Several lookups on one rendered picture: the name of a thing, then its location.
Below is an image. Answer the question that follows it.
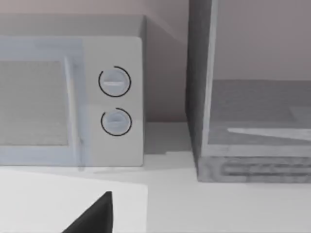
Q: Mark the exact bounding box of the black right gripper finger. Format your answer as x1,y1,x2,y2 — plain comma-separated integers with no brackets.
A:
61,191,114,233

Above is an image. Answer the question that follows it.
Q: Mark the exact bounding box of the pale microwave oven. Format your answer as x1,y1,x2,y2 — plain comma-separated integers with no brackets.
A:
0,15,147,168

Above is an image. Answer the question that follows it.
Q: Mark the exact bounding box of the small microwave knob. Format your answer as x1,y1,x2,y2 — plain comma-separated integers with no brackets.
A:
101,107,133,136

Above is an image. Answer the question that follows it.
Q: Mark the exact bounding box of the large microwave knob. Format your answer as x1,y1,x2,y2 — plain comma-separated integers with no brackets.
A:
98,65,132,98

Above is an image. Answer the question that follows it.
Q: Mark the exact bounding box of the grey cabinet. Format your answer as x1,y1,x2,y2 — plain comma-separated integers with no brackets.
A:
185,0,311,183

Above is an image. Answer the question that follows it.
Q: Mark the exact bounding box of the microwave door handle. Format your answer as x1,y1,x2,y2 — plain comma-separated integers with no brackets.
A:
63,56,86,172

